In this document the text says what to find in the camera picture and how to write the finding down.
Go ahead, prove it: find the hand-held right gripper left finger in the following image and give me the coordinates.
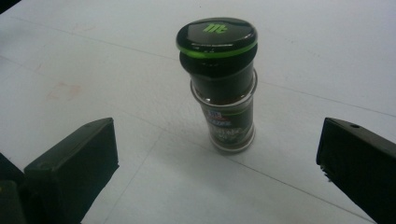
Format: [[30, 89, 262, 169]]
[[18, 117, 120, 224]]

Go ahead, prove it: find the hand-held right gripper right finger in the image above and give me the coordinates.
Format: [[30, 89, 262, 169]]
[[316, 117, 396, 224]]

